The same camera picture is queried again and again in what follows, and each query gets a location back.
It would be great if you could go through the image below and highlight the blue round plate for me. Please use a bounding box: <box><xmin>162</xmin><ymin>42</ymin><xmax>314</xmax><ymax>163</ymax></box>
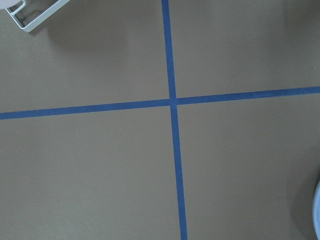
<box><xmin>312</xmin><ymin>182</ymin><xmax>320</xmax><ymax>240</ymax></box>

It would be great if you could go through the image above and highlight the white wire cup rack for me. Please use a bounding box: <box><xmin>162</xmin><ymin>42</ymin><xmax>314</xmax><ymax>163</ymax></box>
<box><xmin>5</xmin><ymin>0</ymin><xmax>70</xmax><ymax>33</ymax></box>

